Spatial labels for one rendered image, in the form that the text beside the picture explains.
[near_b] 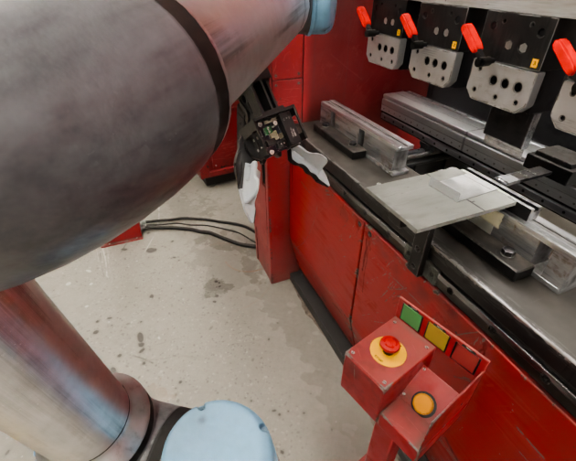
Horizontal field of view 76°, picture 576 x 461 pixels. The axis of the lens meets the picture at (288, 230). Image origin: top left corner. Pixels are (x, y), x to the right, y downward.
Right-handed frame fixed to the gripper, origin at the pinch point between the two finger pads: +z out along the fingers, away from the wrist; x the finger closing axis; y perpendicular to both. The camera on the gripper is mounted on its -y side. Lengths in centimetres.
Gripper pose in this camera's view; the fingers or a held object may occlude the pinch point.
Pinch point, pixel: (291, 206)
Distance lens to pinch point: 60.5
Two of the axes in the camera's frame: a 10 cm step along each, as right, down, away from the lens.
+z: 4.0, 9.1, 1.5
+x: 8.2, -4.2, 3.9
